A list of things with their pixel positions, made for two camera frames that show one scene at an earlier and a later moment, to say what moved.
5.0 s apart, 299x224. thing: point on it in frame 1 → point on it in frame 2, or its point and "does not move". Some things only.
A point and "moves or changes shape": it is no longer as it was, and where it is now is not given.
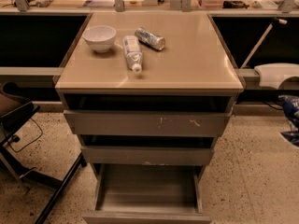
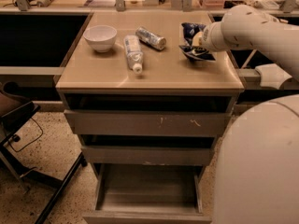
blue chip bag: [291, 110] moves or changes shape
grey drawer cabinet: [148, 93] does not move
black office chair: [16, 107] does not move
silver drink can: [149, 38] does not move
